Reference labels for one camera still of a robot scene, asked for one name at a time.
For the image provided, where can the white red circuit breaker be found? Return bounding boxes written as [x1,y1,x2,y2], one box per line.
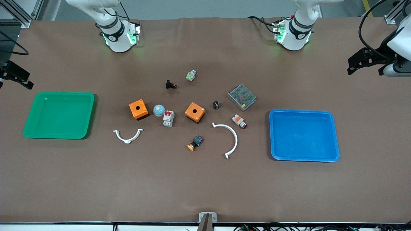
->
[163,110,175,128]

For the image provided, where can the green plastic tray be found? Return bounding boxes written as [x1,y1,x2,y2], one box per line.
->
[23,92,95,140]

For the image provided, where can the blue plastic tray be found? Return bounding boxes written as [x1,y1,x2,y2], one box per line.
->
[269,109,340,162]

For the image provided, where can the metal mesh power supply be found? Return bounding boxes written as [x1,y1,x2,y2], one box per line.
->
[227,84,257,112]

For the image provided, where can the black orange-capped push button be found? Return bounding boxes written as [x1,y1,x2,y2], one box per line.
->
[187,135,203,151]

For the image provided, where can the black cable loop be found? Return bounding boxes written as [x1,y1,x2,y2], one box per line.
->
[0,30,29,56]

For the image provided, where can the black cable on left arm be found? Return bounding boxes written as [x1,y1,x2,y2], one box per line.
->
[358,0,390,60]

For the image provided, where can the aluminium frame profile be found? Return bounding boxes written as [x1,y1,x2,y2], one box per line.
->
[384,0,411,25]
[0,0,44,29]

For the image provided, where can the small white curved bracket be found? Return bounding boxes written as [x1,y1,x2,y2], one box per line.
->
[113,129,144,144]

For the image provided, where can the orange button enclosure box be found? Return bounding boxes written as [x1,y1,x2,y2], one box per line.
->
[129,99,150,121]
[185,102,206,124]

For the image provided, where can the orange white red-capped switch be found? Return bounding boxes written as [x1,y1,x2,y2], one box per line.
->
[232,114,248,129]

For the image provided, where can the large white curved bracket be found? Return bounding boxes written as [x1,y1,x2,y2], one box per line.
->
[212,123,239,160]

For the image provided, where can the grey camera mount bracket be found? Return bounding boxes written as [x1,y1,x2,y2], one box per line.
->
[198,212,217,231]

